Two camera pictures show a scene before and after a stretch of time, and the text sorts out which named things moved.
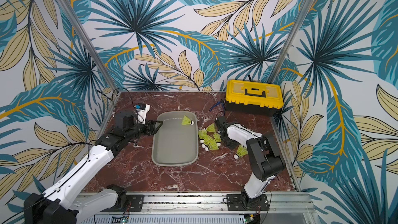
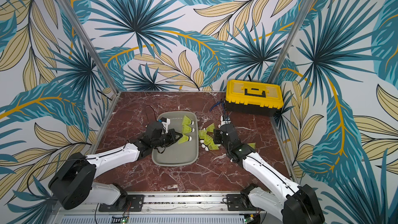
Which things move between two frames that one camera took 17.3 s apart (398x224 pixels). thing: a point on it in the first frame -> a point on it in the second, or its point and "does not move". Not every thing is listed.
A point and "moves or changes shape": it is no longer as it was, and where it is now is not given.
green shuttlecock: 186,121 does not move
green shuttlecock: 217,137 moves or changes shape
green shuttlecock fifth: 202,133 does not move
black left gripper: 151,127 -> 172,134
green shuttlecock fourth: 211,128 does not move
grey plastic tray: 175,144 does not move
